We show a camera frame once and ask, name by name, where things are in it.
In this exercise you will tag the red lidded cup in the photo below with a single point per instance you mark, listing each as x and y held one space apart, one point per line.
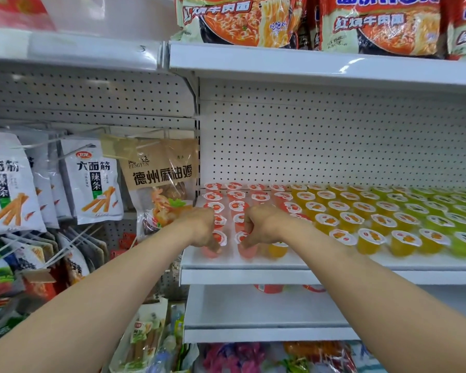
269 288
314 288

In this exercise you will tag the rows of green jelly cups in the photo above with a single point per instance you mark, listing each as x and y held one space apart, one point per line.
446 217

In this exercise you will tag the person's left hand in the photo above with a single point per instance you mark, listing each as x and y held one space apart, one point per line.
198 227

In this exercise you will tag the person's right fingers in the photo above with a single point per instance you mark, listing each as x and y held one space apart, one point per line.
248 235

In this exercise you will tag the clear sausage snack packet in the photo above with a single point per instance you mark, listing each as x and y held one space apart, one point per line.
139 337

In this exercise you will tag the person's left forearm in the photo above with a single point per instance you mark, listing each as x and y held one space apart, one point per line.
85 302

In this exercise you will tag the orange candy bag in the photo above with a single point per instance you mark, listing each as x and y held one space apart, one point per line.
318 357

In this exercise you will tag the white metal display hook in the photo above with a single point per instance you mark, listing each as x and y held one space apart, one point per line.
62 141

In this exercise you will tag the pink candy bag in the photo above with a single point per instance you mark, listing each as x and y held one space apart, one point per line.
233 359

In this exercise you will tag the person's right hand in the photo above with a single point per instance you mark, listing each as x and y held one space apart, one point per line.
270 225

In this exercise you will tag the brown braised chicken packet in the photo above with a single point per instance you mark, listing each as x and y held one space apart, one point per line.
159 174

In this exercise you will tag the white dark-print snack packet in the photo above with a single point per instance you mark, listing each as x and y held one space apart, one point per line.
75 260

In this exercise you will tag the white spicy strip snack packet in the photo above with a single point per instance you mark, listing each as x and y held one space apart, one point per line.
46 190
7 186
95 182

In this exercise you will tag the white perforated back panel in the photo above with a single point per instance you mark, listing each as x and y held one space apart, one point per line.
85 93
334 139

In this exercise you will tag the red jelly cup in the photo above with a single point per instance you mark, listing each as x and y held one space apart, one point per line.
245 249
217 246

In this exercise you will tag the rows of yellow jelly cups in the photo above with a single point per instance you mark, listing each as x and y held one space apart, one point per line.
357 225

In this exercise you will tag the white metal shelf board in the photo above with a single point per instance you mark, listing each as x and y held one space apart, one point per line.
73 50
264 314
334 266
314 65

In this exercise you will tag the person's right forearm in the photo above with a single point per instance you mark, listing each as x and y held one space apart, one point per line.
372 302

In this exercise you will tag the green and red snack packet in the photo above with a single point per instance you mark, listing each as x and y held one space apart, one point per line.
0 271

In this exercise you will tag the rows of red jelly cups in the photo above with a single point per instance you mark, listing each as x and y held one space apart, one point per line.
237 207

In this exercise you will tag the person's left fingers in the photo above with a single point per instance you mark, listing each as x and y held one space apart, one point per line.
212 244

